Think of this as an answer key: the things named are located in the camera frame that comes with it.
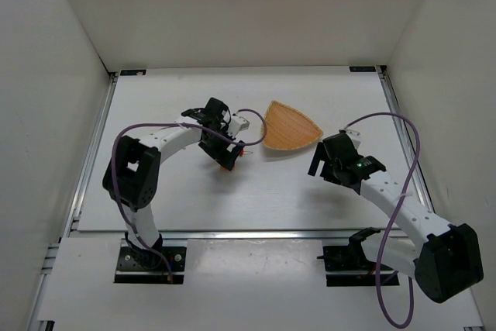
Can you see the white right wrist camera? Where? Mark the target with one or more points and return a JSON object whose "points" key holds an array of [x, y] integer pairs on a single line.
{"points": [[352, 135]]}

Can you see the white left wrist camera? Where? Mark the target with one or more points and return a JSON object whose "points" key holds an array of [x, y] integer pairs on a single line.
{"points": [[236, 125]]}

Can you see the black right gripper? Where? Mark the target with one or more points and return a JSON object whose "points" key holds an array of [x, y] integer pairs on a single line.
{"points": [[329, 164]]}

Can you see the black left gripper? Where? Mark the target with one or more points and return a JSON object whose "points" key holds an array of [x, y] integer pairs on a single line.
{"points": [[222, 151]]}

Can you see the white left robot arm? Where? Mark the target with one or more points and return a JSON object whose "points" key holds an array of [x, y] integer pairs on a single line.
{"points": [[131, 178]]}

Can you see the woven fan-shaped fruit basket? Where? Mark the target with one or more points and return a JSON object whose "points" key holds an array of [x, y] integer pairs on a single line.
{"points": [[288, 129]]}

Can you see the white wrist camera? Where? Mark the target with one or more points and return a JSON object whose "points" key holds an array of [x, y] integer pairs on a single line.
{"points": [[236, 125], [352, 135]]}

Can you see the aluminium table edge rail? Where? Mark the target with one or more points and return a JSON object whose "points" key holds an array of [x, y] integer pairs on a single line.
{"points": [[74, 208]]}

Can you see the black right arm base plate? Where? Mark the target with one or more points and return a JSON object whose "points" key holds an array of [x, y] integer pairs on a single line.
{"points": [[345, 269]]}

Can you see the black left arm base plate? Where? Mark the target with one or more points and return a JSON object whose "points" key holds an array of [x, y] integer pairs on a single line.
{"points": [[143, 267]]}

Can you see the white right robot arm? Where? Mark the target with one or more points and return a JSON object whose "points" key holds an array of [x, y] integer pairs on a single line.
{"points": [[442, 258]]}

